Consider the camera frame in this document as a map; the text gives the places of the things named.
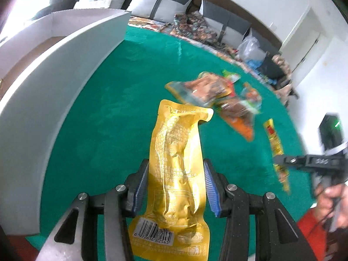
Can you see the long yellow red snack packet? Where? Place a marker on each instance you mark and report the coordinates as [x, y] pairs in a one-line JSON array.
[[273, 138]]

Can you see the green white snack packet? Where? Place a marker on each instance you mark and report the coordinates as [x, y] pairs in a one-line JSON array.
[[231, 76]]

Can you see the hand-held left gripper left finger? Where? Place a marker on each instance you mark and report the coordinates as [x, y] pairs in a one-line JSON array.
[[141, 193]]

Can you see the floral bedsheet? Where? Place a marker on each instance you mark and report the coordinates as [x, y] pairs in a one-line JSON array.
[[152, 24]]

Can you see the white door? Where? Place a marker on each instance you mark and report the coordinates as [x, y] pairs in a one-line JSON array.
[[307, 43]]

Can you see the orange snack packet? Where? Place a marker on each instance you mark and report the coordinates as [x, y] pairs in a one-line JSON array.
[[239, 114]]

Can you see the person's right forearm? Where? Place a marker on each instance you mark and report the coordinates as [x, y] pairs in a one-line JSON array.
[[312, 236]]

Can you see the dark floral quilt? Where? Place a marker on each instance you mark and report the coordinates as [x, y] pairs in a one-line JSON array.
[[195, 24]]

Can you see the white cardboard box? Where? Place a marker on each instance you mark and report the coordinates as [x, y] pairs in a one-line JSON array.
[[54, 87]]

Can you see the person's right hand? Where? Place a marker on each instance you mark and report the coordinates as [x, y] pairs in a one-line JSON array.
[[326, 204]]

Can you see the green blanket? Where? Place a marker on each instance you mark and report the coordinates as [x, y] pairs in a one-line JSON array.
[[108, 127]]

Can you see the black bag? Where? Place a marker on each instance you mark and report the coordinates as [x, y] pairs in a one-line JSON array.
[[272, 68]]

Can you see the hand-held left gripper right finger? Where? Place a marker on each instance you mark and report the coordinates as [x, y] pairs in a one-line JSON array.
[[212, 190]]

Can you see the beige patterned blanket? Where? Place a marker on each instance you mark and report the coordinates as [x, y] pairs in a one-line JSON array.
[[280, 62]]

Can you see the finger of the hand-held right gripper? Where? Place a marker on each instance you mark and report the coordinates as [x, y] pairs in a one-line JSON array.
[[291, 159]]

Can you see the plain white pillow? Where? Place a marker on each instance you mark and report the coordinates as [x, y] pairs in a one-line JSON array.
[[92, 3]]

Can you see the clear yellow-edged snack packet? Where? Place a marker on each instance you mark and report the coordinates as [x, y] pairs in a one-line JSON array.
[[201, 89]]

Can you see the yellow foil snack packet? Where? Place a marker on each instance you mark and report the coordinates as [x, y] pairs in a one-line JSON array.
[[174, 146]]

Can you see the clear plastic bag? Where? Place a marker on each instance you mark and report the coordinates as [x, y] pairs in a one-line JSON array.
[[251, 46]]

